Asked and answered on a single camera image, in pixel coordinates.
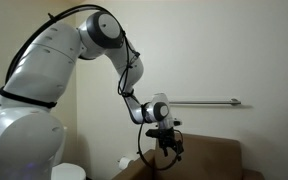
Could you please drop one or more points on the white round bin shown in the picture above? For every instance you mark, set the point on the white round bin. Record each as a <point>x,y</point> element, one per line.
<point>69,171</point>

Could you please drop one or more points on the brown leather couch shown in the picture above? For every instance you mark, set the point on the brown leather couch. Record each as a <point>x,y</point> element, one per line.
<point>210,156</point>

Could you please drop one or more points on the metal wall towel bar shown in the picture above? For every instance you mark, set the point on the metal wall towel bar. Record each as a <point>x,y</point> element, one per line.
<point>204,102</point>

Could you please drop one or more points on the white toilet paper roll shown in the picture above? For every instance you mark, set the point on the white toilet paper roll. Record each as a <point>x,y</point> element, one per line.
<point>124,162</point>

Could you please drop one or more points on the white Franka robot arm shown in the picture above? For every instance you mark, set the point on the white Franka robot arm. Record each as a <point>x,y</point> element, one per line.
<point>34,100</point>

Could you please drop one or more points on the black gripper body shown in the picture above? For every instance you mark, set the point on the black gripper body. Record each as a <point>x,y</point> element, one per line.
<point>167,141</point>

